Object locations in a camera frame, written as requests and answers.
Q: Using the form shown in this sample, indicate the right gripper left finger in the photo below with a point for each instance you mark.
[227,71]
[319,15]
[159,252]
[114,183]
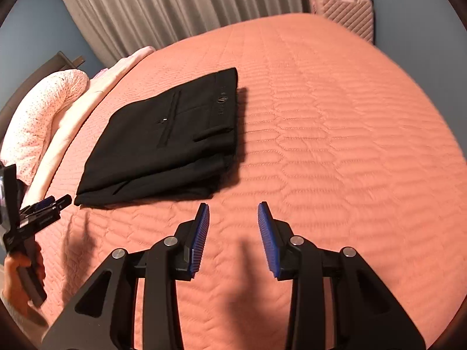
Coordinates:
[101,315]

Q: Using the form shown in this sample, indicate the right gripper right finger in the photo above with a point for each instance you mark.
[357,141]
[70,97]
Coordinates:
[337,301]

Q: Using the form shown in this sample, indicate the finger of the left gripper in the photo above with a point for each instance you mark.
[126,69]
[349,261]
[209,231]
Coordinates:
[41,205]
[47,215]

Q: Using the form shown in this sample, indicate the black pants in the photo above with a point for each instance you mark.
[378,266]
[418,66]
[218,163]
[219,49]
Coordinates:
[178,144]

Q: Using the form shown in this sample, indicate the person's left hand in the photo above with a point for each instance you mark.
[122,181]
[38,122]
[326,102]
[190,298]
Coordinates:
[13,293]

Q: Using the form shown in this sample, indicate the pink dotted pillow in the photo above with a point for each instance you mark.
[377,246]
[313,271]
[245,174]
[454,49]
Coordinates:
[29,132]

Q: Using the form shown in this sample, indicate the light pink folded blanket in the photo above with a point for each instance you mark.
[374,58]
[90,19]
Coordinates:
[72,120]

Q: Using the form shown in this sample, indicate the dark bed headboard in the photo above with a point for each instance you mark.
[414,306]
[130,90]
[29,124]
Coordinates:
[57,63]

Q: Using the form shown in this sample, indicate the pink quilted bed cover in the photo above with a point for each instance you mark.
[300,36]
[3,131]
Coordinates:
[341,143]

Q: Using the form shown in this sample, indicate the grey pleated curtain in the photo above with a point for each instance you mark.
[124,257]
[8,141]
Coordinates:
[116,28]

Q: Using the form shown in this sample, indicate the pink hardshell suitcase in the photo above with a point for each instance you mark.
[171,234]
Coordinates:
[355,15]

